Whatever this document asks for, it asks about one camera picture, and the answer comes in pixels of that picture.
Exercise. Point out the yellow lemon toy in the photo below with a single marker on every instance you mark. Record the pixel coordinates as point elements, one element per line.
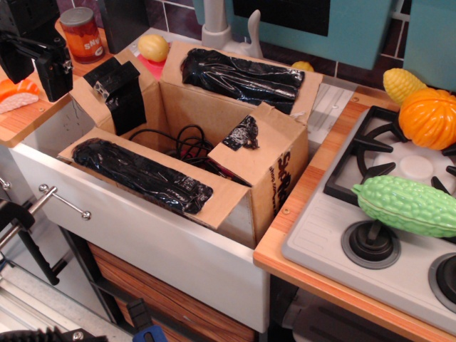
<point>153,47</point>

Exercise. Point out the red soup can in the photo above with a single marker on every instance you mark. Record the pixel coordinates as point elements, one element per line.
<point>82,35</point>

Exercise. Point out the salmon sushi toy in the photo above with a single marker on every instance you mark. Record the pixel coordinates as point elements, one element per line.
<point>16,95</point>

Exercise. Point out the green bitter gourd toy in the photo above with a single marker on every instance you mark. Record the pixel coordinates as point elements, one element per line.
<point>407,205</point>

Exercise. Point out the grey toy faucet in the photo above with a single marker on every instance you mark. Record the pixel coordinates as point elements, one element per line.
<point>217,33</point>

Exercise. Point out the pink plate under lemon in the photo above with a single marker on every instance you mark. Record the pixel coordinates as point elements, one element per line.
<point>156,68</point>

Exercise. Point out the blue black clamp handle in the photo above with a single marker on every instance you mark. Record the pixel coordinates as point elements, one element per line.
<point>142,322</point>

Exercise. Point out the orange pumpkin toy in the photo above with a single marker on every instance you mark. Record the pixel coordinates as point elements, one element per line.
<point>427,118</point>

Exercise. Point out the right black stove knob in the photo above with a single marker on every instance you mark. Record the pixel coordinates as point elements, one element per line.
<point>441,278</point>

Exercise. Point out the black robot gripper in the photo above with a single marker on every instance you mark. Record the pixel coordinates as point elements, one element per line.
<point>28,32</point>

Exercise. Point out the left black stove knob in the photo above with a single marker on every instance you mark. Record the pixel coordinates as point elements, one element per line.
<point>371,244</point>

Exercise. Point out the white toy sink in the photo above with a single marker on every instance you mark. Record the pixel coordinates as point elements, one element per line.
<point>209,268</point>

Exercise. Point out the silver drawer handle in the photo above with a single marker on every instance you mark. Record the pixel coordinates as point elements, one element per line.
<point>64,201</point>

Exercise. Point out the grey toy stove top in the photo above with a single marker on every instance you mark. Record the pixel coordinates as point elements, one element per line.
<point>334,237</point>

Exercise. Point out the small yellow toy behind box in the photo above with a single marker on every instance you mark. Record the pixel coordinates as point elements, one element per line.
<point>303,65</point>

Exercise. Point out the yellow corn toy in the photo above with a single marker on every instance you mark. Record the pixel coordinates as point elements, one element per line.
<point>400,83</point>

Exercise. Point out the black stove knob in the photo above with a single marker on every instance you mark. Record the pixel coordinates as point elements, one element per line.
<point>441,278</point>
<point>371,244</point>

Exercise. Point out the black metal clamp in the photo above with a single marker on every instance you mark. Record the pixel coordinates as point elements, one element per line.
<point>18,220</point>

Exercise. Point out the cardboard box with black tape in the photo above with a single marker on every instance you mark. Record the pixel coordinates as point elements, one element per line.
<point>220,139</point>

